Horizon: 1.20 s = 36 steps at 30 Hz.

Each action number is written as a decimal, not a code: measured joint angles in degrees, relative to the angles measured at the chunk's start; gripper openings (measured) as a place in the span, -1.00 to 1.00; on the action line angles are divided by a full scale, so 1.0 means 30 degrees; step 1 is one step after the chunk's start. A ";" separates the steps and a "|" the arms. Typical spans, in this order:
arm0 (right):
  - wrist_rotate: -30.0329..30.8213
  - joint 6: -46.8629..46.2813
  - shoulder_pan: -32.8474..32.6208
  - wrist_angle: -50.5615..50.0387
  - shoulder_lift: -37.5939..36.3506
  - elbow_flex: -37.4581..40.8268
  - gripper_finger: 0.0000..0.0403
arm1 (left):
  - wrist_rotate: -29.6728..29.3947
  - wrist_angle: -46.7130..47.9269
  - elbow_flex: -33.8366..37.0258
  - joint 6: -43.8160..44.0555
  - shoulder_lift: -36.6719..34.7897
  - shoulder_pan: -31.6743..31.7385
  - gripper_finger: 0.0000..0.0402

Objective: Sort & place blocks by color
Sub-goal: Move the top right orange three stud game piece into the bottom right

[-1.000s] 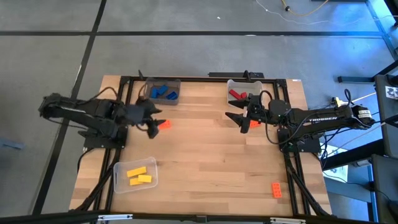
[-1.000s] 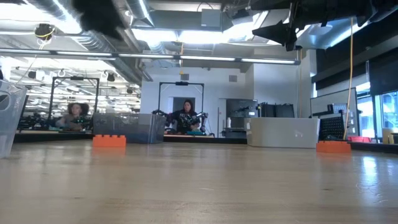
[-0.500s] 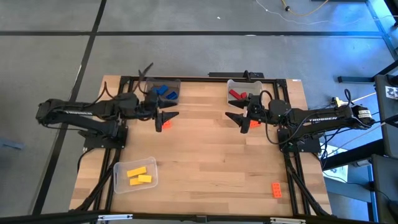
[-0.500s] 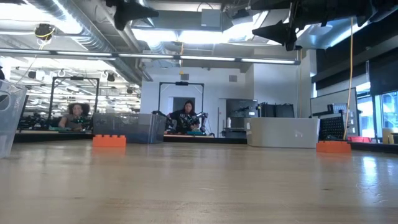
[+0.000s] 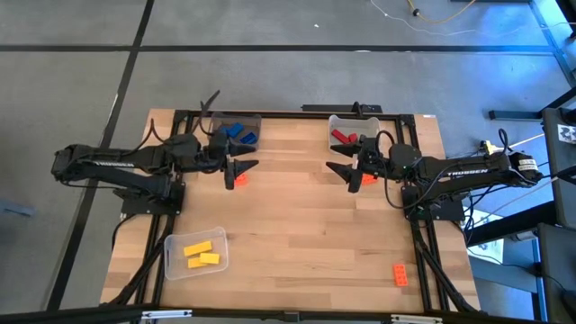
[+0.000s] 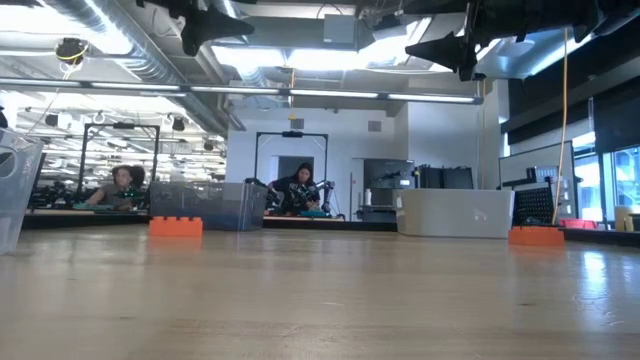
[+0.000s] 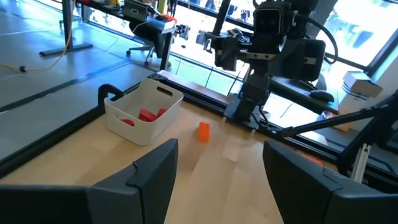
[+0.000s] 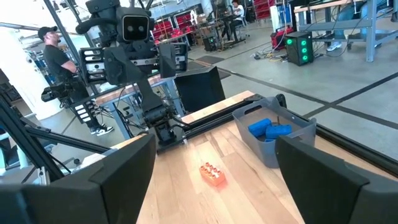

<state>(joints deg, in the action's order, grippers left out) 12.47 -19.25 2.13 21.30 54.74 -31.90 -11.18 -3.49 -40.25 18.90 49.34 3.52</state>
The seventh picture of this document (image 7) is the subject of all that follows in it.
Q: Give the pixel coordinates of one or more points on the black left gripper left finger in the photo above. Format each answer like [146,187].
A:
[146,186]

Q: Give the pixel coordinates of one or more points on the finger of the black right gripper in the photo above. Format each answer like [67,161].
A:
[227,53]
[308,59]

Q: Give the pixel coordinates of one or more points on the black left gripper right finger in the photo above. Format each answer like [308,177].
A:
[311,199]

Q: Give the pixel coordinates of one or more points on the small red block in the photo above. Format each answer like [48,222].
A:
[128,122]

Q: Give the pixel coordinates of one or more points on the orange block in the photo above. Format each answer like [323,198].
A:
[204,133]

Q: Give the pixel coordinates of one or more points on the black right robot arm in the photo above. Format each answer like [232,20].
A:
[255,93]

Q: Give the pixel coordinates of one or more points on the black desk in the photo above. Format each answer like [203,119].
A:
[295,93]

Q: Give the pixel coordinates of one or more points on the black computer mouse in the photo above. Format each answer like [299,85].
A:
[321,96]

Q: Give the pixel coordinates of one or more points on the white plastic bin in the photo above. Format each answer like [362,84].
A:
[146,137]

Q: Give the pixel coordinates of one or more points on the white box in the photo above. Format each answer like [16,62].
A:
[362,84]

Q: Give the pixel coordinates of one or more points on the desk with clutter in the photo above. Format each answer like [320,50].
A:
[166,46]

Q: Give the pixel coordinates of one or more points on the black office chair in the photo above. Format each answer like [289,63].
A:
[146,34]

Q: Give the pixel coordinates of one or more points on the grey box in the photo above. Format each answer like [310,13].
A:
[135,11]

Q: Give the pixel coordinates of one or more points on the black desk stand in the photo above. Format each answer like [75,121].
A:
[66,25]

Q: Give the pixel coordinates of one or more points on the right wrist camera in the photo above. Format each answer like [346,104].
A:
[268,20]

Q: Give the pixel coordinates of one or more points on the silver metal bracket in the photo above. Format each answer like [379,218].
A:
[362,161]

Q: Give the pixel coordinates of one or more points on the black table frame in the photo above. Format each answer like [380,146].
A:
[46,142]

